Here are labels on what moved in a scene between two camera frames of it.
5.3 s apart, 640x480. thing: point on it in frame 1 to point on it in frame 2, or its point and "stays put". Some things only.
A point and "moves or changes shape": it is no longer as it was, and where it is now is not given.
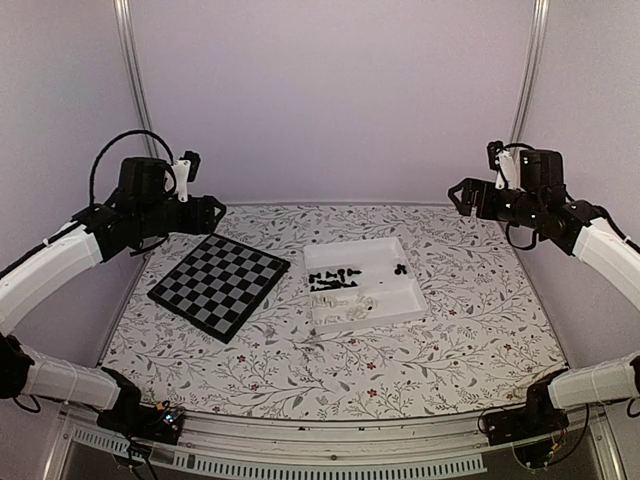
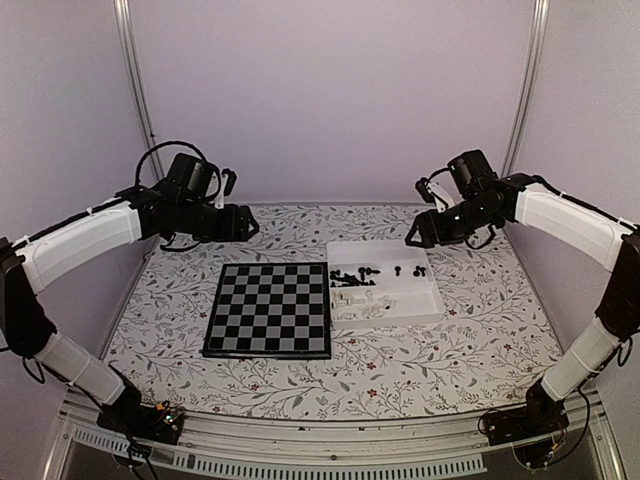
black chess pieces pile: (332, 280) to (351, 280)
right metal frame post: (529, 74) stays put
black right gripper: (472, 186) to (432, 232)
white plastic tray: (359, 283) moves or changes shape
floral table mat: (485, 340) stays put
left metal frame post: (123, 9) stays put
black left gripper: (201, 219) to (236, 227)
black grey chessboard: (219, 285) to (271, 311)
